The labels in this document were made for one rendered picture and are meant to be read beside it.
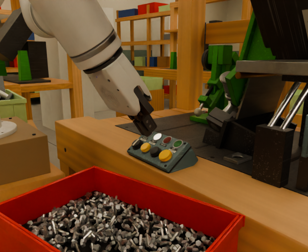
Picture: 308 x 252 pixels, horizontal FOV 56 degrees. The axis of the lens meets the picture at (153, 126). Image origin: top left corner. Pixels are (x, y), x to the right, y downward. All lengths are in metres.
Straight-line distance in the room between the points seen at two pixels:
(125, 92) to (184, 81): 0.94
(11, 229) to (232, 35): 1.12
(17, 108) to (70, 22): 0.91
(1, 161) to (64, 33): 0.38
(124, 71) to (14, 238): 0.29
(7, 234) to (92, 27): 0.32
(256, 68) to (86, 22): 0.27
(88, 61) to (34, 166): 0.38
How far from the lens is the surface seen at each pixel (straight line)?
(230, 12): 12.94
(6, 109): 1.32
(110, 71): 0.46
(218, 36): 1.37
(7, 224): 0.46
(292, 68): 0.46
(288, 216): 0.51
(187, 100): 1.39
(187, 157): 0.64
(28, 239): 0.42
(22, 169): 0.76
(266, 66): 0.48
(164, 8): 6.67
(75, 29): 0.45
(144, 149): 0.66
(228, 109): 0.81
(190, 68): 1.37
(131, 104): 0.48
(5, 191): 0.74
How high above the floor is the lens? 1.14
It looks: 14 degrees down
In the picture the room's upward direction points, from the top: straight up
